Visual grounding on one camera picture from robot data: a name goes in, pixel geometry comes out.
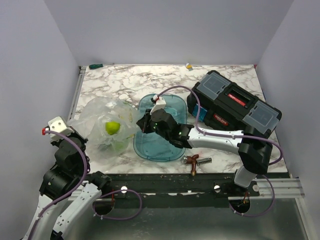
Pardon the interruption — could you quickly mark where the green fake lime fruit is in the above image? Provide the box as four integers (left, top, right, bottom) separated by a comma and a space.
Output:
105, 121, 121, 136

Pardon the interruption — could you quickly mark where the clear plastic bag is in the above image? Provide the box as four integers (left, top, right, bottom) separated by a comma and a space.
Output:
68, 96, 141, 164

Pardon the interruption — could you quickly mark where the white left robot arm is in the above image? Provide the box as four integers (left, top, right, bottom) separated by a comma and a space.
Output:
23, 127, 112, 240

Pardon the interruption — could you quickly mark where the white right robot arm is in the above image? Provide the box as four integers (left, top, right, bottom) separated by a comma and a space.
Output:
136, 109, 273, 196

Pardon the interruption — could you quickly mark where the teal transparent plastic tray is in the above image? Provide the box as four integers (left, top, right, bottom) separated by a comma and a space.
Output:
133, 94, 187, 162

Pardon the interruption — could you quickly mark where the small yellow grey brush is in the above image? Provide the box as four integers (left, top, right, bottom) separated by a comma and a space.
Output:
185, 63, 193, 71

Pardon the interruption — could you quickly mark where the black plastic toolbox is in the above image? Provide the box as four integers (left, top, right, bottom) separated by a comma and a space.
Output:
186, 70, 282, 138

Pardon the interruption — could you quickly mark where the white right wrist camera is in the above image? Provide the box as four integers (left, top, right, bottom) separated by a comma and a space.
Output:
150, 95, 166, 115

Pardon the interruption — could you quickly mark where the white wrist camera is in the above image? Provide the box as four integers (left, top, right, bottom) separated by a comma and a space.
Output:
42, 116, 75, 136
150, 95, 166, 115

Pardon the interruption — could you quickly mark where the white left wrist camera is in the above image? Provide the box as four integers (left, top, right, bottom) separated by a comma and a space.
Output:
42, 116, 75, 136

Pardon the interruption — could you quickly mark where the brown handled small tool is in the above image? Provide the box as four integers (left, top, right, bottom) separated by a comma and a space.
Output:
187, 154, 199, 177

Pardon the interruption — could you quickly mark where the green handled screwdriver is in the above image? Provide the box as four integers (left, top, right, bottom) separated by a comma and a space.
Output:
88, 63, 104, 70

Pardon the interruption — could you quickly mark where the aluminium mounting rail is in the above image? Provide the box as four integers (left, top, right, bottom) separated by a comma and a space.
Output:
69, 177, 306, 201

